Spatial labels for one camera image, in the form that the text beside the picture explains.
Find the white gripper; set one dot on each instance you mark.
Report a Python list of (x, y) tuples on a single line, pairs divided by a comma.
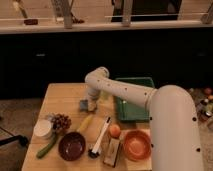
[(93, 94)]

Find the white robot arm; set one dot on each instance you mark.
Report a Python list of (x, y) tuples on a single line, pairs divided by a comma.
[(175, 137)]

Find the small blue block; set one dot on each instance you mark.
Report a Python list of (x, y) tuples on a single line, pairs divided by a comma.
[(83, 104)]

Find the yellow corn cob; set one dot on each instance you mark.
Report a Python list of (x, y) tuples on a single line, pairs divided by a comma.
[(85, 123)]

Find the green plastic tray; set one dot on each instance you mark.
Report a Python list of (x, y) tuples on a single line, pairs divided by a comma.
[(127, 112)]

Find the orange fruit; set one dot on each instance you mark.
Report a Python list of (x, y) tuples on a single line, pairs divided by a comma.
[(114, 130)]

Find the red grape bunch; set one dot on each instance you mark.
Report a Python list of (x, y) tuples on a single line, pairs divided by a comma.
[(61, 123)]

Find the dark red bowl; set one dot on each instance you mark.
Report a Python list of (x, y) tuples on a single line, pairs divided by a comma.
[(72, 146)]

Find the white stacked plates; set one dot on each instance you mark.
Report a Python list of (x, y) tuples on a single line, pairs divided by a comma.
[(43, 129)]

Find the green cucumber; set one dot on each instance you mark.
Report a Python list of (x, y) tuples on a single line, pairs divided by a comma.
[(41, 153)]

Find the orange bowl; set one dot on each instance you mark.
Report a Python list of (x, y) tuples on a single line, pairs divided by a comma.
[(136, 145)]

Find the brown rectangular box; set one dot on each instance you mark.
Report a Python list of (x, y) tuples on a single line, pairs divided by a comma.
[(112, 152)]

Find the white handled ladle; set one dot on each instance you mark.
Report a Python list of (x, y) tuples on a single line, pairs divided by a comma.
[(94, 151)]

